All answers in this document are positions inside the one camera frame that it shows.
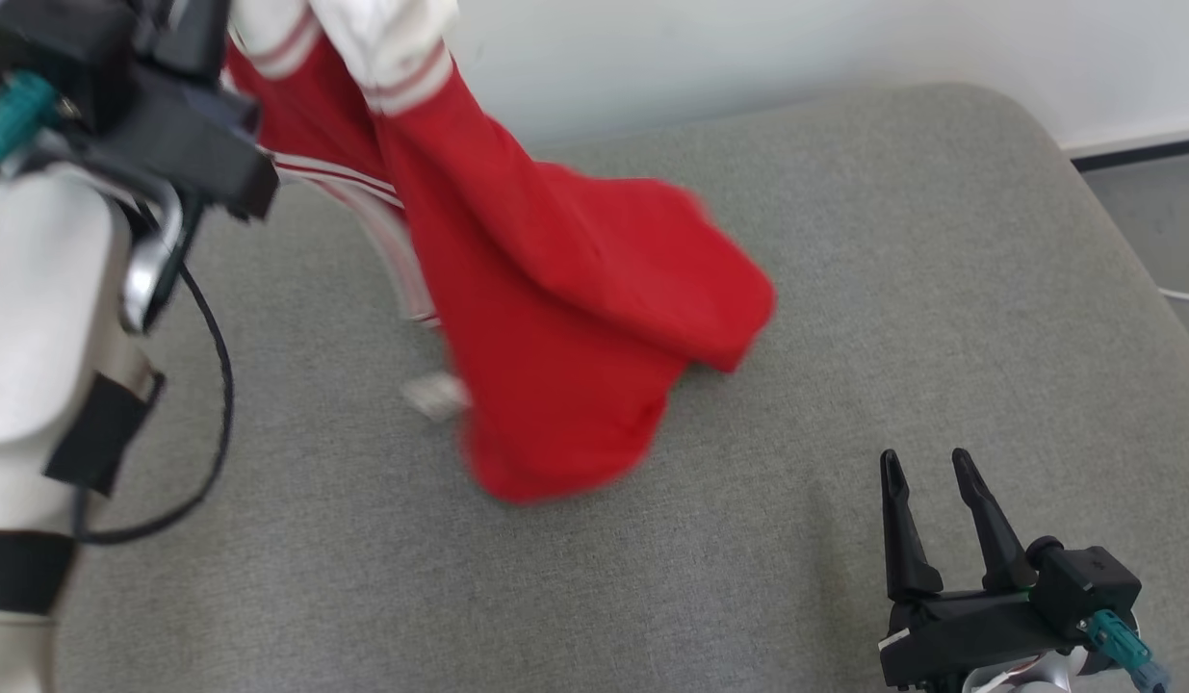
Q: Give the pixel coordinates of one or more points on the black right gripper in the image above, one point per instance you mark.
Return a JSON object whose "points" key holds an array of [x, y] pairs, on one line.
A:
{"points": [[969, 630]]}

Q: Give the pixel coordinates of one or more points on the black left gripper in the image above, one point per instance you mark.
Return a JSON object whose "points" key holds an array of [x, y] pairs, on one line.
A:
{"points": [[190, 144]]}

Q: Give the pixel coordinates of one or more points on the red Bulls jersey white sleeves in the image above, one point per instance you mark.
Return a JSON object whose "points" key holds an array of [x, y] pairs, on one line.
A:
{"points": [[555, 289]]}

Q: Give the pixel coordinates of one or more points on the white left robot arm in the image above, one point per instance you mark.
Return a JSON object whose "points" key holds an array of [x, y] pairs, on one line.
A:
{"points": [[45, 318]]}

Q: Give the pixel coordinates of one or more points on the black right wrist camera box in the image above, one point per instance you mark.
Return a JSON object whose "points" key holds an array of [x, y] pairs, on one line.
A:
{"points": [[1090, 582]]}

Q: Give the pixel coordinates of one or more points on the dark wall baseboard strip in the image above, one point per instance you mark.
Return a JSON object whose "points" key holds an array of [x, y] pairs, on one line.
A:
{"points": [[1143, 151]]}

